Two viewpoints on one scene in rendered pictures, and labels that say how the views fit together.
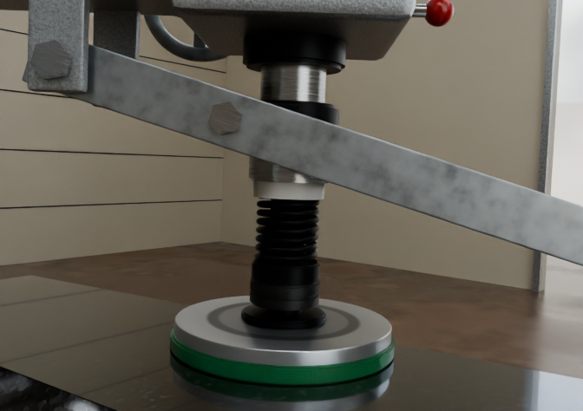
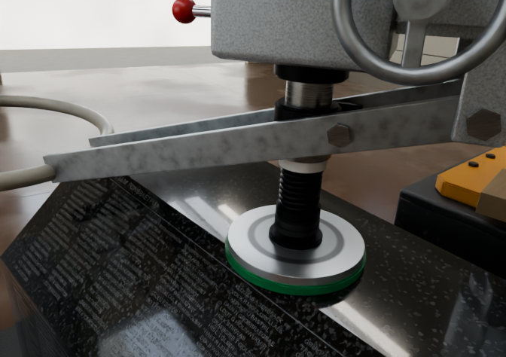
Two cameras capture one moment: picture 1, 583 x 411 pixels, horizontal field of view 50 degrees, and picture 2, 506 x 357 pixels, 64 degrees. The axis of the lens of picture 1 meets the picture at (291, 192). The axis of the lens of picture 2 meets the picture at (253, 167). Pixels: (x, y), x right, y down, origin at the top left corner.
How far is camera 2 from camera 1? 1.18 m
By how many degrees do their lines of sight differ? 149
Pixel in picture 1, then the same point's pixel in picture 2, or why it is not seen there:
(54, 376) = (415, 239)
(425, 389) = (245, 207)
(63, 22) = not seen: hidden behind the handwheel
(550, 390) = (193, 199)
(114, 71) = (431, 94)
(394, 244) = not seen: outside the picture
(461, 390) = (231, 204)
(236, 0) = not seen: hidden behind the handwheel
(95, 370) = (397, 241)
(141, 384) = (370, 227)
